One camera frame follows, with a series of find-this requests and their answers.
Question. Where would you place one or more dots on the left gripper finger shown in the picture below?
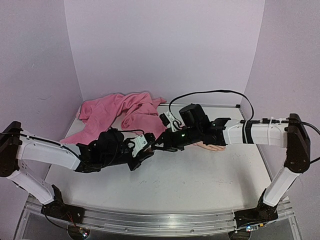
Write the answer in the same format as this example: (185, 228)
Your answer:
(150, 139)
(136, 162)

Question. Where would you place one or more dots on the mannequin hand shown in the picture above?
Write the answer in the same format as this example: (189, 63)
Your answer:
(214, 148)

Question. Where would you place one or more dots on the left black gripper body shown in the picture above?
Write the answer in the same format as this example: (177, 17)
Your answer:
(111, 160)

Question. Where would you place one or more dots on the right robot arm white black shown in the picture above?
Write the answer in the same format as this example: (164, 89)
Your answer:
(288, 133)

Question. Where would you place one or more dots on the pink sweatshirt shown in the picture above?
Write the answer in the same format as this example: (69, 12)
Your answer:
(137, 111)

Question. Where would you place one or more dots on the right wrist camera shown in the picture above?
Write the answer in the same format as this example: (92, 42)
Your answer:
(170, 122)

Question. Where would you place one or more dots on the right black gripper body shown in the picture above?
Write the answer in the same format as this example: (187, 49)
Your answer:
(164, 139)

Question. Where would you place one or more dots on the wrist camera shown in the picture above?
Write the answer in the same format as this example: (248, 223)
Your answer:
(139, 143)
(170, 122)

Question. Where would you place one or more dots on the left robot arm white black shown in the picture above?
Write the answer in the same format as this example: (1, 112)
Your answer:
(16, 147)

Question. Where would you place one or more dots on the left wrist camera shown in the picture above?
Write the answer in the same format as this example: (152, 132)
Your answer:
(139, 143)

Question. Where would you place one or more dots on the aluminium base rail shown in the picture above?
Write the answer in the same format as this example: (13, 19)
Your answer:
(154, 224)

